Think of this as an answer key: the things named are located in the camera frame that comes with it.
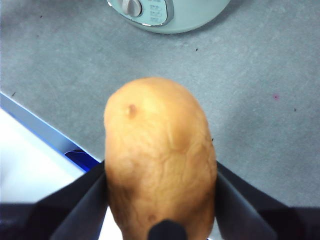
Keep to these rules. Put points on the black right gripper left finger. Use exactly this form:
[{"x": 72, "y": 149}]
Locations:
[{"x": 62, "y": 215}]

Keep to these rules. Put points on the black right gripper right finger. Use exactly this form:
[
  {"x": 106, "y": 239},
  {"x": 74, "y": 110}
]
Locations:
[{"x": 250, "y": 215}]

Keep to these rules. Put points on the brown potato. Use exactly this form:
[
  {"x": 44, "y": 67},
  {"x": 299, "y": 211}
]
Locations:
[{"x": 160, "y": 155}]

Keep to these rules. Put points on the pale green electric pot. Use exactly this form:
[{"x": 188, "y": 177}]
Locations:
[{"x": 185, "y": 15}]

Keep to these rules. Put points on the dark blue object under table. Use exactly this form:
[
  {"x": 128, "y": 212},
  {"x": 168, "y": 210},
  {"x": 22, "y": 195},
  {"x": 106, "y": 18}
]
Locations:
[{"x": 82, "y": 160}]

